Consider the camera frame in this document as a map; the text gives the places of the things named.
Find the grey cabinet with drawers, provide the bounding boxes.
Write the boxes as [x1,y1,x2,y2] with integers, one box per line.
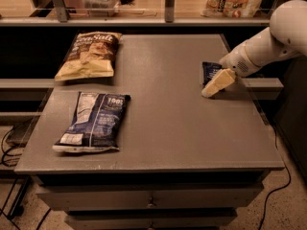
[16,34,284,230]

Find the brown sea salt chip bag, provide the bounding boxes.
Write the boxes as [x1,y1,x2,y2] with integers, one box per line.
[55,32,122,81]

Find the metal shelf rail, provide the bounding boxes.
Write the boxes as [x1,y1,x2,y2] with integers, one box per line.
[0,0,301,28]

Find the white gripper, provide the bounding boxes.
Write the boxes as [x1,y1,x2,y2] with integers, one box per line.
[201,45,260,98]

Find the black cable right floor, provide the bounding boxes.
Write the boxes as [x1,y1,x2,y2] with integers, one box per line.
[257,125,293,230]

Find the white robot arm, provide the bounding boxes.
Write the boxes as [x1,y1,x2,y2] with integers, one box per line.
[201,0,307,98]

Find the black cables left floor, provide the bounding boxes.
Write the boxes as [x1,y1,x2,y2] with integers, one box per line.
[0,118,52,230]

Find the printed snack bag on shelf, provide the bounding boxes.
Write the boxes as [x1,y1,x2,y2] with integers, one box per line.
[201,0,262,18]

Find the blue chip bag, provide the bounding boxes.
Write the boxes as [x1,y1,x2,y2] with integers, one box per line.
[53,92,130,153]

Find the clear plastic container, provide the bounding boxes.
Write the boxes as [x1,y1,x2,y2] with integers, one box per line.
[83,0,119,17]

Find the dark blue rxbar wrapper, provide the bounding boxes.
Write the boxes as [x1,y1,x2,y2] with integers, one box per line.
[202,61,222,85]

